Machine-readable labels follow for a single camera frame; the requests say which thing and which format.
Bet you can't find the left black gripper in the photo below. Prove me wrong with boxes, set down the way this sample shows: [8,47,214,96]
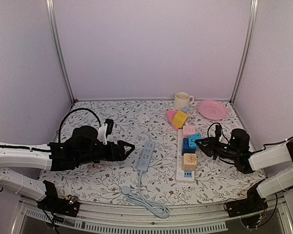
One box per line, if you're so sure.
[76,140,135,166]

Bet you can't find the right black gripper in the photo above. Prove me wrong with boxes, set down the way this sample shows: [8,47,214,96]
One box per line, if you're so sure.
[195,136,240,161]

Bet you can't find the cyan cube adapter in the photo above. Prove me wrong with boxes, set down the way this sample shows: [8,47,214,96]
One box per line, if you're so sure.
[188,134,201,148]

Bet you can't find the dark blue cube socket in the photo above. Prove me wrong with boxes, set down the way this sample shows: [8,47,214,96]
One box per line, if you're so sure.
[181,138,196,155]

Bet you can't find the beige cube socket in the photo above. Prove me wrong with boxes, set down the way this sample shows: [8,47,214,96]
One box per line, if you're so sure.
[182,154,197,171]

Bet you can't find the pink cube socket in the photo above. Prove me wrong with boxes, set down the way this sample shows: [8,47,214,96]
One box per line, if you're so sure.
[182,125,196,137]

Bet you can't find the white power strip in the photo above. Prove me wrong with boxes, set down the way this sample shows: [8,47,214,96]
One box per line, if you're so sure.
[175,129,195,185]

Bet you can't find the light blue power strip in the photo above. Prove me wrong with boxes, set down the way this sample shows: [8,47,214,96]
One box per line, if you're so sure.
[120,140,171,219]

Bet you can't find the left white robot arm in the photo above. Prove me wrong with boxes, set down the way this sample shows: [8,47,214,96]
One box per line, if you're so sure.
[0,125,135,212]

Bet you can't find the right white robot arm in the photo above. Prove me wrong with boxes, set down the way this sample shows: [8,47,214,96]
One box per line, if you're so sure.
[194,128,293,213]

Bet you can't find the yellow cube socket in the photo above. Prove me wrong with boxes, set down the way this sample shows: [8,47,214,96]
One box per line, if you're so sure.
[172,111,188,129]

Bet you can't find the pink plate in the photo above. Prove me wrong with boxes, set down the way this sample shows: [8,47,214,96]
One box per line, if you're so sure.
[197,100,228,120]

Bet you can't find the small light blue adapter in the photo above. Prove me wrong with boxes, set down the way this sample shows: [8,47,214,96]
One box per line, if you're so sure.
[181,106,189,114]

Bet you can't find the pink flat power strip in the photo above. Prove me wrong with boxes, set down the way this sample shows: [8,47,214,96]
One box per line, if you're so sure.
[166,110,179,131]

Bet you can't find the cream ceramic mug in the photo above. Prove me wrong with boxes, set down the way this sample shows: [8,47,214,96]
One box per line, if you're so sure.
[173,92,195,110]

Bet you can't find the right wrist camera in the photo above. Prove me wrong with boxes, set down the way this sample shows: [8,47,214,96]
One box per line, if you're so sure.
[215,124,222,139]

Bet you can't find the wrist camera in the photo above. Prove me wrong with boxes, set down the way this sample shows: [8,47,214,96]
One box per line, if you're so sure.
[215,124,222,139]
[97,119,114,145]

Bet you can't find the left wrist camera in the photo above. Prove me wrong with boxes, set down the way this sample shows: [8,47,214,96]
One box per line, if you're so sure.
[97,119,114,145]

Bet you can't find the front aluminium rail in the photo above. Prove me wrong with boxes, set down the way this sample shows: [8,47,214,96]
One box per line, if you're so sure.
[12,186,293,234]

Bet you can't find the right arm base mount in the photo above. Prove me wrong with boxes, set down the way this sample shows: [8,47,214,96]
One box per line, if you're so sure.
[224,183,268,217]

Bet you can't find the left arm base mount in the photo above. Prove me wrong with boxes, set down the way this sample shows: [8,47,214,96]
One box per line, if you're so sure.
[37,180,80,217]

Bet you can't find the right aluminium frame post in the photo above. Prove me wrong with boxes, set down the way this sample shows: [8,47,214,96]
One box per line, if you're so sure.
[230,0,259,106]

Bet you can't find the aluminium frame post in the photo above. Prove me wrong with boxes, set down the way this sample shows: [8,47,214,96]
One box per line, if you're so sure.
[230,0,259,106]
[45,0,75,104]

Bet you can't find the left aluminium frame post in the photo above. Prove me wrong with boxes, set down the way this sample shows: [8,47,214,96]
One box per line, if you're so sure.
[45,0,75,104]

